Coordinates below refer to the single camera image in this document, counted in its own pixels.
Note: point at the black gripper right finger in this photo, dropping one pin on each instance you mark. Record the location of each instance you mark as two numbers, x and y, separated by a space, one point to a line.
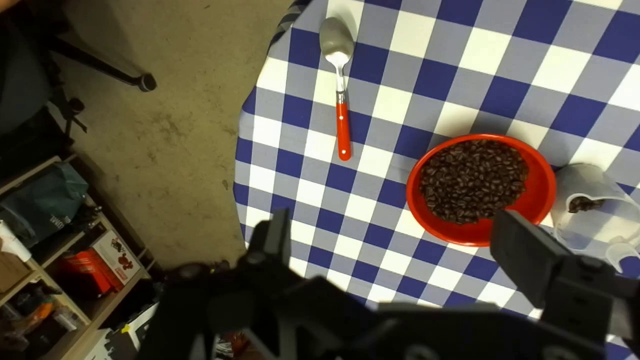
553 280

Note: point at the blue white checkered tablecloth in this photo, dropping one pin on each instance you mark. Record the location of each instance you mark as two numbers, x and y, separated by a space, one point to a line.
467 66

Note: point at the black office chair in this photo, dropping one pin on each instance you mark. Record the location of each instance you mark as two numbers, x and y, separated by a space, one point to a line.
27 81

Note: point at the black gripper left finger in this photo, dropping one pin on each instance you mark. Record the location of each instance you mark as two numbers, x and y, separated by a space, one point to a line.
201 300

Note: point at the red tool case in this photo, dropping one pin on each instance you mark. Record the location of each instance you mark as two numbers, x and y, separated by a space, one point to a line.
90 273

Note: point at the wooden storage shelf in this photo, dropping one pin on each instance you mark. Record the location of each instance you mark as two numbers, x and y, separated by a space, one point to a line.
73 326

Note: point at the brown coffee beans heap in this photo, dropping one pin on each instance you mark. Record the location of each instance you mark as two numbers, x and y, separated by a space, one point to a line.
584 202
473 180

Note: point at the red bowl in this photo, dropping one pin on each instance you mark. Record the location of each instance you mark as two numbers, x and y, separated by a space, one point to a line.
536 201

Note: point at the white box red print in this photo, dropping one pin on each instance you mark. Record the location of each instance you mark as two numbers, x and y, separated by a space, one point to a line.
119 257

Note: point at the clear plastic measuring jug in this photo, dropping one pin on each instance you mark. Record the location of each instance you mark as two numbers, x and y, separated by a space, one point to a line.
586 180

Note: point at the teal fabric bag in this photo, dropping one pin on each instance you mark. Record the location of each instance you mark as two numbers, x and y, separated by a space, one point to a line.
43 196

